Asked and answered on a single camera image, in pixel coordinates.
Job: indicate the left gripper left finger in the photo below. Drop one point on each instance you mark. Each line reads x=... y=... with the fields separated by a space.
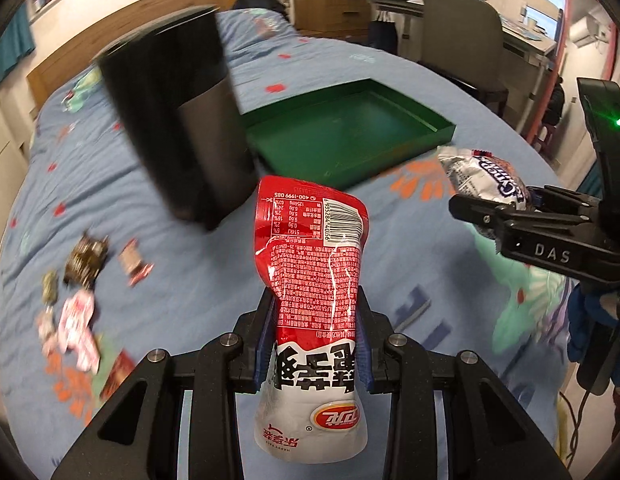
x=136 y=433

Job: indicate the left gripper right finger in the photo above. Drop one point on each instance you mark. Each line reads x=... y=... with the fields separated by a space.
x=450 y=416

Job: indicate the white blue cookie bag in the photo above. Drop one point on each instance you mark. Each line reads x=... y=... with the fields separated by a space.
x=483 y=176

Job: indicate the small pink white candy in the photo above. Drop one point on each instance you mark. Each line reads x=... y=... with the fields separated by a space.
x=46 y=330

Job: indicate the long red white snack packet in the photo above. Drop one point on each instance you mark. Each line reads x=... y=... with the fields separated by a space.
x=308 y=245

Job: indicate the small red snack packet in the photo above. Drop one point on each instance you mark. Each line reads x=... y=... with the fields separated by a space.
x=122 y=367

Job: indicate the pink white cartoon packet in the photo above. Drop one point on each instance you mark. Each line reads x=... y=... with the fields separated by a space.
x=73 y=332

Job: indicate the right gloved hand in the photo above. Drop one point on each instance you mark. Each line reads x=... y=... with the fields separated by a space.
x=594 y=338

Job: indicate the blue patterned bedspread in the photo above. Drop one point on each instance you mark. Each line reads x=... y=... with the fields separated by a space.
x=85 y=177

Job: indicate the olive green small candy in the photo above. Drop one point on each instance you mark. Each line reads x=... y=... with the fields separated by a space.
x=50 y=288

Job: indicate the red white small wrapper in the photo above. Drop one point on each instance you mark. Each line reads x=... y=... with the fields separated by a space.
x=134 y=266

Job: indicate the brown foil snack bag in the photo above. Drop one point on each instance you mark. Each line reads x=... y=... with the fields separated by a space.
x=86 y=260

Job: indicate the cluttered desk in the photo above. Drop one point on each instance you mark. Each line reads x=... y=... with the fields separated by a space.
x=536 y=52

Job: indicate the white air conditioner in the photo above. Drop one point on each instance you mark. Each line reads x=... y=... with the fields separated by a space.
x=590 y=30

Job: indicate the grey office chair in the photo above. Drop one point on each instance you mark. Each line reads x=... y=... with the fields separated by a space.
x=462 y=41

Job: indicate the green shallow tray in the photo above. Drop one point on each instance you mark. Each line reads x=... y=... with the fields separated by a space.
x=342 y=135

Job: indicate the wooden drawer cabinet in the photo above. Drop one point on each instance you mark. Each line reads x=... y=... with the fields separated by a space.
x=334 y=19

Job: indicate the black grey cylindrical appliance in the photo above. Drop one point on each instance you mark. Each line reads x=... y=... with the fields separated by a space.
x=170 y=84

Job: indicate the wooden headboard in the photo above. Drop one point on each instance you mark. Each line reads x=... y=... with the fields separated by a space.
x=63 y=50

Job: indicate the black bag by bed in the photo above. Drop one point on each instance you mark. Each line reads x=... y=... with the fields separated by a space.
x=278 y=6

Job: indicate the teal left curtain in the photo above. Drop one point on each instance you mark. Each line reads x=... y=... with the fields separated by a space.
x=16 y=43

